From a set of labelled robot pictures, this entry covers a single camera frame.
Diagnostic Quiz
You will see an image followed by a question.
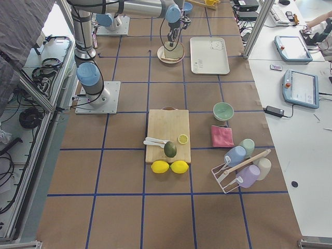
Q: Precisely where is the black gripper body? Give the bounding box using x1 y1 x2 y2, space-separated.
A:
167 20 181 42

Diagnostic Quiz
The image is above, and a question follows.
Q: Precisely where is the white bread slice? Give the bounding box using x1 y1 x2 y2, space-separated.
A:
164 41 184 58

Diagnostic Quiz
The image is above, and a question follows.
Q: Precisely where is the bread slice on plate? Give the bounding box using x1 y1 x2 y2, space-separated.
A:
160 53 182 64

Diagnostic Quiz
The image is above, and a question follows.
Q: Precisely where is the cream round plate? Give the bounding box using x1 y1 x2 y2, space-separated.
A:
157 43 185 64

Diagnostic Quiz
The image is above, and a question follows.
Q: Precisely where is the blue bowl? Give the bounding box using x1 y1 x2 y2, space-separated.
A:
182 2 193 15

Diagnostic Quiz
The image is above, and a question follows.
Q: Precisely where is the wooden rack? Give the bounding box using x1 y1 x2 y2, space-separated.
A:
187 0 220 10

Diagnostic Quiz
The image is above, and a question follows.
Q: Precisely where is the cream bear tray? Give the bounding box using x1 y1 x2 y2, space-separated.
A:
190 37 230 75

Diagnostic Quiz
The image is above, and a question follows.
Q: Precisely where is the wooden cutting board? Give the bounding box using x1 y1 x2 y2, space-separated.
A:
145 109 191 163

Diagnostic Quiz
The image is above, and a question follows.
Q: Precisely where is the green bowl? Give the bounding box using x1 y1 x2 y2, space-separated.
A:
213 102 234 121

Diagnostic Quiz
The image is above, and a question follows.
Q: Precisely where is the lemon slice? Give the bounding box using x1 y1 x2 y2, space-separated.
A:
177 134 189 145

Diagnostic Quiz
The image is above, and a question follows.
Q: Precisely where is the white plastic spoon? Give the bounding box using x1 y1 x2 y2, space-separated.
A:
143 140 165 148

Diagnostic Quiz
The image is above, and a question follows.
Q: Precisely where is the pink cloth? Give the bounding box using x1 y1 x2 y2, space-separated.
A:
211 125 234 148

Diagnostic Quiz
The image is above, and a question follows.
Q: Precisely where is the green avocado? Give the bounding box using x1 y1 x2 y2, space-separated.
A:
163 141 177 158

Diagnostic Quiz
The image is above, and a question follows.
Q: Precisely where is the far teach pendant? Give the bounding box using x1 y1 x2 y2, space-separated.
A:
274 36 313 63

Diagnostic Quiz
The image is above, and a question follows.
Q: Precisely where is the teach pendant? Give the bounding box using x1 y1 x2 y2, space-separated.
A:
282 70 319 109
274 36 313 63

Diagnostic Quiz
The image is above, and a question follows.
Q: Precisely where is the black power adapter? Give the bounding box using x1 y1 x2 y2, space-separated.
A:
264 105 284 118

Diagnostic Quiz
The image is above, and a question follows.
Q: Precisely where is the left yellow lemon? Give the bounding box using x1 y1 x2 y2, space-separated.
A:
151 160 169 174

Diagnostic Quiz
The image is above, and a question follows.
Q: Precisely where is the yellow lemon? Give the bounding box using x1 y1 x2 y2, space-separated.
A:
170 160 189 174
151 160 169 174

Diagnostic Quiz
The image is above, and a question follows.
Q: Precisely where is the right yellow lemon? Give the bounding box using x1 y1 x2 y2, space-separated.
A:
170 160 189 174

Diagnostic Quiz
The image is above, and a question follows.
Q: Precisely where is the green cup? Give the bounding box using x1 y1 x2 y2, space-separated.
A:
239 139 255 159

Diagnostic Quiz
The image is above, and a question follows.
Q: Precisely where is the blue cup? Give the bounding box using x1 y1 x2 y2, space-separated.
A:
224 146 246 167

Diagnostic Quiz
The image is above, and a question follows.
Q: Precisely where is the near teach pendant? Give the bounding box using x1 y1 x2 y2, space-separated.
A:
282 70 319 109

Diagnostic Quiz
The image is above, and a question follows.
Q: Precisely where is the purple cup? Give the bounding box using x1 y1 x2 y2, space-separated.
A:
236 164 260 188

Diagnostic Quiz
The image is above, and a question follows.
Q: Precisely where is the beige cup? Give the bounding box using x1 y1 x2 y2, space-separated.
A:
253 158 271 181

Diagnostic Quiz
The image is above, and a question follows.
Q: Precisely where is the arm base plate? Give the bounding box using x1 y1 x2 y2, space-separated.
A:
75 81 121 115
96 14 130 36

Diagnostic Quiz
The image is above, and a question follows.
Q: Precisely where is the aluminium frame post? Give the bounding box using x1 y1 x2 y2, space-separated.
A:
243 0 274 59

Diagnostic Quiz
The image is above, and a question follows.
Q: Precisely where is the white wire cup rack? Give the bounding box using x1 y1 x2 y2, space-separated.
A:
211 163 240 194

